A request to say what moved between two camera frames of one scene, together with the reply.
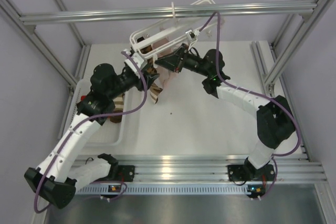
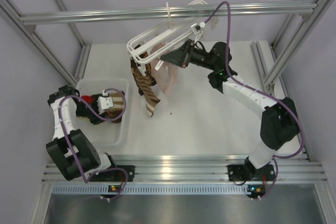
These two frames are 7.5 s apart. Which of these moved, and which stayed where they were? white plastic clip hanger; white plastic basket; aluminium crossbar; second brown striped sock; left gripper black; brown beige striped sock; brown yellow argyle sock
Moved: brown yellow argyle sock; brown beige striped sock; left gripper black; white plastic clip hanger
Stayed: aluminium crossbar; white plastic basket; second brown striped sock
